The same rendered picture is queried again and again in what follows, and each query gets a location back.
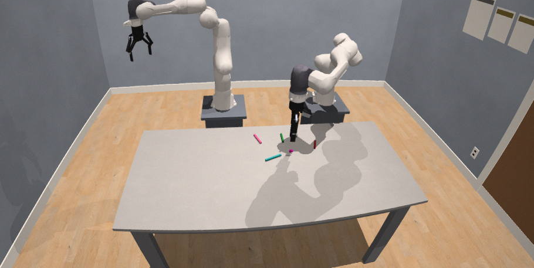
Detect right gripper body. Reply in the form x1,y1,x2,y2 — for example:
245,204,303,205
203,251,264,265
131,25,144,42

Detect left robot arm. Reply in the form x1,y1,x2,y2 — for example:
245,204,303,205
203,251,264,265
289,33,363,106

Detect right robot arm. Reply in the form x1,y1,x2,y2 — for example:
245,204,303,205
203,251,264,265
123,0,236,110

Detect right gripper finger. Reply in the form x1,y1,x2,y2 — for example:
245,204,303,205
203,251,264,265
140,32,153,55
126,36,139,62

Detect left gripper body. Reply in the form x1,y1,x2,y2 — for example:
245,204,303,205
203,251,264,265
289,101,304,119

